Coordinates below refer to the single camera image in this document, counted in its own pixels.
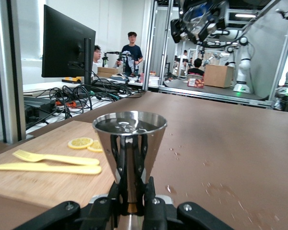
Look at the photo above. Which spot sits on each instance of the large cardboard box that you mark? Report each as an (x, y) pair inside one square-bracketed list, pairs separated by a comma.
[(217, 76)]

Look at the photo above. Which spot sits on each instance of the yellow plastic fork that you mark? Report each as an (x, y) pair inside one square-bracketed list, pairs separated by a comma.
[(62, 159)]

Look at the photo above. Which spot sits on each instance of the aluminium table edge rail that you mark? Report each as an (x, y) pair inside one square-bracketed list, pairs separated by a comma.
[(218, 95)]

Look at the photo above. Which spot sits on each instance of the spilled liquid drops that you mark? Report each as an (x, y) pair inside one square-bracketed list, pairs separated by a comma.
[(170, 189)]

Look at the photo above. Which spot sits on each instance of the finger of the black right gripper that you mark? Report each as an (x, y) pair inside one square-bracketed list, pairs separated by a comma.
[(213, 27), (178, 31)]

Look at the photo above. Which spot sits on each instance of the black handheld camera rig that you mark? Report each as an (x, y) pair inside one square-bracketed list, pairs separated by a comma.
[(105, 58)]

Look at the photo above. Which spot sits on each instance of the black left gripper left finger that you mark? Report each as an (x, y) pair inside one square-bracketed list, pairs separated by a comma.
[(69, 215)]

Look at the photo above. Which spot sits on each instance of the small red white box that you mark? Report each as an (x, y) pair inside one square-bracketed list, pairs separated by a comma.
[(195, 83)]

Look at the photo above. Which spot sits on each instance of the black computer monitor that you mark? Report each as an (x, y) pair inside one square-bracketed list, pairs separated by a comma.
[(62, 43)]

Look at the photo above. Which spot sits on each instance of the clear glass shaker cup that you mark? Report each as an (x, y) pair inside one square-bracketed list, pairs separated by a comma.
[(194, 24)]

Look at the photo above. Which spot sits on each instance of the aluminium frame post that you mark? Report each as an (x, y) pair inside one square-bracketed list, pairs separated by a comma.
[(12, 72), (151, 48)]

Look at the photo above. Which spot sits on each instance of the yellow lemon slice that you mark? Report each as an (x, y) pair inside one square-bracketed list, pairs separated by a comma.
[(97, 146), (80, 143)]

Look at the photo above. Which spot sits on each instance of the standing person navy shirt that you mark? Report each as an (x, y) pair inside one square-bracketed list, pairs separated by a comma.
[(132, 51)]

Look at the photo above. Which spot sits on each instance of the steel double jigger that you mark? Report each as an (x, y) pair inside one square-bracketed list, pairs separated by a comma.
[(151, 148)]

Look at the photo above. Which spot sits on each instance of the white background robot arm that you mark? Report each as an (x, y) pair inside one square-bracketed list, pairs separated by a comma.
[(243, 67)]

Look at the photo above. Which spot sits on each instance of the yellow plastic knife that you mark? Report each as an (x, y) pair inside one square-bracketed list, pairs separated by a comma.
[(50, 168)]

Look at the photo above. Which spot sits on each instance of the seated person with glasses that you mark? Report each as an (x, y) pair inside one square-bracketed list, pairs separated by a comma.
[(97, 51)]

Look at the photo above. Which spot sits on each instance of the flat cardboard box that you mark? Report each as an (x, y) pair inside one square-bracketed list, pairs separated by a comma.
[(108, 72)]

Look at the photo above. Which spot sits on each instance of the person in black red shirt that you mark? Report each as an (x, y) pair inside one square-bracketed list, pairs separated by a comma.
[(196, 68)]

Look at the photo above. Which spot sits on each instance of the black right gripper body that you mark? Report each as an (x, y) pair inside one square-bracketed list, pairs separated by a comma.
[(211, 9)]

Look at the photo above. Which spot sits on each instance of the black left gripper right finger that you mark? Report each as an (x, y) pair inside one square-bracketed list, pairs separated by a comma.
[(158, 215)]

